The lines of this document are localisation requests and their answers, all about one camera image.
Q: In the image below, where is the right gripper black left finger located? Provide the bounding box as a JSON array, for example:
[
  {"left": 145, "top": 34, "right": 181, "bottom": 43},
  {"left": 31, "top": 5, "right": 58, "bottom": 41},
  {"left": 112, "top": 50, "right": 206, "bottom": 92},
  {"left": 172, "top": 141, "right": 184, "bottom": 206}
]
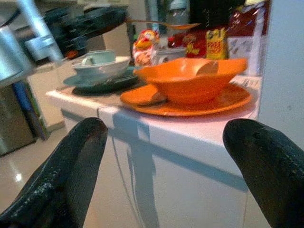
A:
[{"left": 0, "top": 117, "right": 109, "bottom": 228}]

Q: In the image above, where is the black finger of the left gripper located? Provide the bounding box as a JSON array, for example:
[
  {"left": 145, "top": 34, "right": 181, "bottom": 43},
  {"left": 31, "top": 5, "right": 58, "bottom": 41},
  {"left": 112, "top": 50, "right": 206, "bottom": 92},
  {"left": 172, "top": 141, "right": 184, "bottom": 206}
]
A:
[{"left": 82, "top": 6, "right": 127, "bottom": 39}]

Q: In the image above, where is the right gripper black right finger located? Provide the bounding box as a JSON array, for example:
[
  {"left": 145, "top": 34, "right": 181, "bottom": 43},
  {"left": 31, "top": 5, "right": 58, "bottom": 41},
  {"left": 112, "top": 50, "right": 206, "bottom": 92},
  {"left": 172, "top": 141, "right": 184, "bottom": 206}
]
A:
[{"left": 222, "top": 118, "right": 304, "bottom": 228}]

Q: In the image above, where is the long golden spoon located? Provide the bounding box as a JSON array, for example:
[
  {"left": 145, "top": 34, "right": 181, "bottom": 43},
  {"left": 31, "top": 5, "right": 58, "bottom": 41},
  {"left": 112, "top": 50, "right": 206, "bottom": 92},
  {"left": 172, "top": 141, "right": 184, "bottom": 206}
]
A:
[{"left": 125, "top": 18, "right": 201, "bottom": 30}]

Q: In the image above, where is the teal mug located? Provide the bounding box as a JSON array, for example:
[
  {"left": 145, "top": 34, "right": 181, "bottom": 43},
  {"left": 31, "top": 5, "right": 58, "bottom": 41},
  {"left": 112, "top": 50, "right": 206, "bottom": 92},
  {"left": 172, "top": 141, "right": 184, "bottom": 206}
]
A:
[{"left": 81, "top": 49, "right": 116, "bottom": 66}]

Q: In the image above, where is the teal plate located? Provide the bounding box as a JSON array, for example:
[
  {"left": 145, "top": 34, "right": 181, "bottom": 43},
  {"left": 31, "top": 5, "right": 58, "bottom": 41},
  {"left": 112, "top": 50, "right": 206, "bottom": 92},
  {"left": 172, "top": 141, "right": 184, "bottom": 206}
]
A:
[{"left": 63, "top": 70, "right": 139, "bottom": 88}]

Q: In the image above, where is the white and teal bowl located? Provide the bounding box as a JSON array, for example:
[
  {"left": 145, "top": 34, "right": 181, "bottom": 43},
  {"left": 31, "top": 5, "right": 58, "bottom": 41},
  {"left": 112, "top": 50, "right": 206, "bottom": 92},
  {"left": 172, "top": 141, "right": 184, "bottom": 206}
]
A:
[{"left": 72, "top": 56, "right": 131, "bottom": 84}]

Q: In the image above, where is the red and white noodle packet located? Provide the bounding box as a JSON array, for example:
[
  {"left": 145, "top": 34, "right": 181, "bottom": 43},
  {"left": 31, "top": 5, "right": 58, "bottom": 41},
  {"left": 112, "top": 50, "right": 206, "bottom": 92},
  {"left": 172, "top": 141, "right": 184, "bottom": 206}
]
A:
[{"left": 132, "top": 29, "right": 160, "bottom": 67}]

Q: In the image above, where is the silver metal pot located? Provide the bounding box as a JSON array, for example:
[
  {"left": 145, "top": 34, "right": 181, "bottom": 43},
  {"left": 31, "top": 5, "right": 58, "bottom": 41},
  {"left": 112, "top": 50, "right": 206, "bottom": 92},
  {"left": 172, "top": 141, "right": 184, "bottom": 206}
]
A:
[{"left": 0, "top": 23, "right": 33, "bottom": 83}]

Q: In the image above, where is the dark round placemat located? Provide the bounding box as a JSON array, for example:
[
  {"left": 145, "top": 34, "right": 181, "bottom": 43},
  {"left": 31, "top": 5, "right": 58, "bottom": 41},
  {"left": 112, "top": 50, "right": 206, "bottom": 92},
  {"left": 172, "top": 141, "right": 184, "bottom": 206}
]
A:
[{"left": 72, "top": 79, "right": 146, "bottom": 96}]

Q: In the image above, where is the clear glass jar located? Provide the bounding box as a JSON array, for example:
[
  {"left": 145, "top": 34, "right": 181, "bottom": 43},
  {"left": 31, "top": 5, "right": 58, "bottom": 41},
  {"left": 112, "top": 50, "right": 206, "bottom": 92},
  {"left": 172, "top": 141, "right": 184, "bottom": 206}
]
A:
[{"left": 166, "top": 0, "right": 190, "bottom": 26}]

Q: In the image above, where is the white cup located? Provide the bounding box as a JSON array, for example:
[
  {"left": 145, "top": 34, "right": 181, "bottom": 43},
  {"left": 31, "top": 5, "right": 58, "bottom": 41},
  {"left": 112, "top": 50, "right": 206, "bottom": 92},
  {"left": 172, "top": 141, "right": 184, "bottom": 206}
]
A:
[{"left": 155, "top": 47, "right": 187, "bottom": 65}]

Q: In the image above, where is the orange plate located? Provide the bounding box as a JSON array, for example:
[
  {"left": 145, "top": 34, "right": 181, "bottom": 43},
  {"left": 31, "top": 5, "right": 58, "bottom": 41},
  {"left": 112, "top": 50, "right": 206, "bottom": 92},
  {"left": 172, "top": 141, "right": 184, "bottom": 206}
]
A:
[{"left": 120, "top": 83, "right": 252, "bottom": 117}]

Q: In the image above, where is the orange spoon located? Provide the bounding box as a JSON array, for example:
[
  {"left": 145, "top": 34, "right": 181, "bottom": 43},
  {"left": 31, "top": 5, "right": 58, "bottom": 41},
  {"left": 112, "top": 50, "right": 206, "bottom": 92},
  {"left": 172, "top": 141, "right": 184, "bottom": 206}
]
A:
[{"left": 120, "top": 84, "right": 168, "bottom": 106}]

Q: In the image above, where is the white printed paper label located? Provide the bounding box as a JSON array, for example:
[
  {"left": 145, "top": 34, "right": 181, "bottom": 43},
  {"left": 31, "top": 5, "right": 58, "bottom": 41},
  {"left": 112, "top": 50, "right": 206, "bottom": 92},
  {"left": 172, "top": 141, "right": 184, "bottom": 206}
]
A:
[{"left": 229, "top": 76, "right": 261, "bottom": 89}]

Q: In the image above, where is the red snack bag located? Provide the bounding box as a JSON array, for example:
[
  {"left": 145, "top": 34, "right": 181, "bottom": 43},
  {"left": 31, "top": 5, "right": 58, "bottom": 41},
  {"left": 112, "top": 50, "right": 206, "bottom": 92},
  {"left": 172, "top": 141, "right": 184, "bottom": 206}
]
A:
[{"left": 167, "top": 29, "right": 208, "bottom": 59}]

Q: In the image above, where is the white cabinet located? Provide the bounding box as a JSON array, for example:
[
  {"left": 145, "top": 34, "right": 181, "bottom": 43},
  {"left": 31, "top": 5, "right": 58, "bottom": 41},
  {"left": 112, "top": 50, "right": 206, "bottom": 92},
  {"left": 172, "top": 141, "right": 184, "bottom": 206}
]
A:
[{"left": 46, "top": 75, "right": 262, "bottom": 228}]

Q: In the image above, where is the orange bowl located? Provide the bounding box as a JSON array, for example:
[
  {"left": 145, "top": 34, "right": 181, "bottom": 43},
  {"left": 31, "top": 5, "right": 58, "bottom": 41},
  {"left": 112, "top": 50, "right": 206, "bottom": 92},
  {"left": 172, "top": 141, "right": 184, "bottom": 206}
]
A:
[{"left": 133, "top": 57, "right": 248, "bottom": 105}]

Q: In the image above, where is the beige spoon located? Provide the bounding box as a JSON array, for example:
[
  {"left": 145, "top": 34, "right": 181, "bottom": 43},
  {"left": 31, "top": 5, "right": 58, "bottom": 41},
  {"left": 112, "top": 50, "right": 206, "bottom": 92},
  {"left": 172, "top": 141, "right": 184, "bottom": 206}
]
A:
[{"left": 195, "top": 60, "right": 219, "bottom": 77}]

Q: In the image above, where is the yellow snack packet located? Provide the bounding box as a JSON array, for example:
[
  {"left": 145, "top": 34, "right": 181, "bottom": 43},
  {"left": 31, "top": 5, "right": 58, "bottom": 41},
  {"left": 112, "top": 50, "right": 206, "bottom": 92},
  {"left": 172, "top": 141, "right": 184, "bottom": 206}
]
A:
[{"left": 205, "top": 27, "right": 229, "bottom": 60}]

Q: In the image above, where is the maroon and white box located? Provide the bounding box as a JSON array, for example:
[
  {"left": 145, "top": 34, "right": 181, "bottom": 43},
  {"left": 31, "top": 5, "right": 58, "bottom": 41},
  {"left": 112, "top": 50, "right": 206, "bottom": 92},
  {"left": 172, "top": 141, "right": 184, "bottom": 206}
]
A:
[{"left": 227, "top": 1, "right": 271, "bottom": 76}]

